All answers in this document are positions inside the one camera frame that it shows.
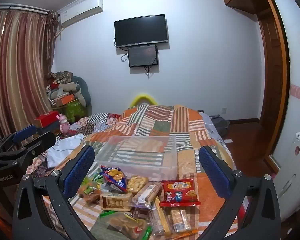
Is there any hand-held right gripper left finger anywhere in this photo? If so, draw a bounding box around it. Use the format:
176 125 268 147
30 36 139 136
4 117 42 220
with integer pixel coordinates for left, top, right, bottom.
13 145 100 240

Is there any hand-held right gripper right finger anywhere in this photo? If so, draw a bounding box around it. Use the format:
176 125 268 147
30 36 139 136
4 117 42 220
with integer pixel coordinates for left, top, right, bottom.
198 145 282 240

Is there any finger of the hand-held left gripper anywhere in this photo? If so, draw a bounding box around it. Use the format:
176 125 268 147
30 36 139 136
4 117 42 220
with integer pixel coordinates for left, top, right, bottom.
0 124 44 153
0 131 57 165

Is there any beige cracker packet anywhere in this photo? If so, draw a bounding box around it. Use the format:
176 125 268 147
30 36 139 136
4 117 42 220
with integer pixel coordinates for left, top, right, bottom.
100 192 133 212

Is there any clear plastic storage box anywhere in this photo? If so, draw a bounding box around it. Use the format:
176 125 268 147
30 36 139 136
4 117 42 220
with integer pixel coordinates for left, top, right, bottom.
94 135 178 180

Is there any clear green-edged fried snack packet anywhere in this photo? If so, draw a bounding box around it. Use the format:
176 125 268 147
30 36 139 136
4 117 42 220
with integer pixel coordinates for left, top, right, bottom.
99 210 153 240

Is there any dark grey box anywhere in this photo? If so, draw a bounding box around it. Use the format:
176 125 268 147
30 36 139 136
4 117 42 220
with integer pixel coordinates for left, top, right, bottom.
40 122 61 133

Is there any green snack packet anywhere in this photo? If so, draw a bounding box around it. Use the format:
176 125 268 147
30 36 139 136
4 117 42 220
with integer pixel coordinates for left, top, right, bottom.
77 172 103 198

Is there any red flat box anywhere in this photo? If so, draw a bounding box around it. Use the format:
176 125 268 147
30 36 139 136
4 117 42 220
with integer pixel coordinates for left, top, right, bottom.
34 112 62 128

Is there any white cloth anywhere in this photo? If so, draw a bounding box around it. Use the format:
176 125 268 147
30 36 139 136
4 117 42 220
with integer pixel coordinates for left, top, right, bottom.
48 134 85 168

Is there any pink plush toy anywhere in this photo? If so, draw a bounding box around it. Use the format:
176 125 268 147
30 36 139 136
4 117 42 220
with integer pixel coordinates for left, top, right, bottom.
56 114 71 134

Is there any brown bun packet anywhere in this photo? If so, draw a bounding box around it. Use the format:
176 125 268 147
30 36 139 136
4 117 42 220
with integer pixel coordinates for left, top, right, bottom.
84 189 103 207

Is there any blue chip packet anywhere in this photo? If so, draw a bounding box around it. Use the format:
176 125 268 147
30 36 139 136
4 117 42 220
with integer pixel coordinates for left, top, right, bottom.
100 166 129 193

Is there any red cartoon snack packet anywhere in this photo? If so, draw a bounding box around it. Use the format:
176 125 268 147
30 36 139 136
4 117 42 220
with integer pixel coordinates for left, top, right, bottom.
159 179 201 207

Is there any green cardboard box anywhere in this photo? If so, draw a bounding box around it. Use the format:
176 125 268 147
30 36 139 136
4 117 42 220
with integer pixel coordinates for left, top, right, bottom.
62 99 82 123

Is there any orange cardboard box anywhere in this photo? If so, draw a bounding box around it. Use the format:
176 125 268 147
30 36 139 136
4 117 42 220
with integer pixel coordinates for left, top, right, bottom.
52 94 75 107

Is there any grey backpack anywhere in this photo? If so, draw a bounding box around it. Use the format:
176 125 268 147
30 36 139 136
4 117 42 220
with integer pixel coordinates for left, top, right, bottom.
209 115 230 137

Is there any patchwork striped blanket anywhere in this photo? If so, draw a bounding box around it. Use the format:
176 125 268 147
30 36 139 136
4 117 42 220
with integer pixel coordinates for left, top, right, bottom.
40 104 238 240

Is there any clear wafer packet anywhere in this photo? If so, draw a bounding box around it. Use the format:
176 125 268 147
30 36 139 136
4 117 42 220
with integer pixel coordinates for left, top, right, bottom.
170 207 192 233

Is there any clear round cookie packet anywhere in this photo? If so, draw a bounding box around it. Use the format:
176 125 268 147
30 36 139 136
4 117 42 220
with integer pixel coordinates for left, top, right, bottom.
127 175 149 194

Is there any striped brown curtain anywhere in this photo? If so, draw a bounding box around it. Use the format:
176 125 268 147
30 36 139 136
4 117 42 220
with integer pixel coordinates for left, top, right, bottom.
0 7 58 140

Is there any floral cushion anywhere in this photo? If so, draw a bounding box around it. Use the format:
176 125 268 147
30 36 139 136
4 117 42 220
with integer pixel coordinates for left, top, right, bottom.
51 71 73 83

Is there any yellow stick biscuit packet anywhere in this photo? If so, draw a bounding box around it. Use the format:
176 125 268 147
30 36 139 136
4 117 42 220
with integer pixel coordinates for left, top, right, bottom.
150 197 171 236

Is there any long brown biscuit packet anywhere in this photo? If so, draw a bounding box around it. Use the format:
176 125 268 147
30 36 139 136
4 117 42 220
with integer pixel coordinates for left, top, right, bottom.
131 181 163 209

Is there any white appliance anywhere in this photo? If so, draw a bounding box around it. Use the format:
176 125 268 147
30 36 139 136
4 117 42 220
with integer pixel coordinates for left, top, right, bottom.
275 127 300 220

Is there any yellow foam arch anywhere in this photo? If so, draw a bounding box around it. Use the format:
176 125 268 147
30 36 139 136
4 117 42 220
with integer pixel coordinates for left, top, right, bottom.
129 94 158 107

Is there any white air conditioner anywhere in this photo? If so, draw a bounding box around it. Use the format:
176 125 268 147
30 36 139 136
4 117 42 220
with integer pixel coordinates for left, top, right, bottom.
57 0 103 28

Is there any wooden door frame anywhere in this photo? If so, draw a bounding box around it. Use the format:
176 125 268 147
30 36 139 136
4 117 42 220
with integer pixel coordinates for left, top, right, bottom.
256 0 290 173

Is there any white curtain rail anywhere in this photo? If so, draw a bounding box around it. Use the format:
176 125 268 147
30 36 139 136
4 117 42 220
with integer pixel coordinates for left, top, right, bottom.
0 3 51 13

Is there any small black wall monitor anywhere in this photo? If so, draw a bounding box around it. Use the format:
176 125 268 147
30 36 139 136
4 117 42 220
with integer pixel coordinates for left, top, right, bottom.
127 44 158 68

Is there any black wall television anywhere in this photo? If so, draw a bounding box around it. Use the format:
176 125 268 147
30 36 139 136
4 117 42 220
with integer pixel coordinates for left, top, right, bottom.
114 14 169 48

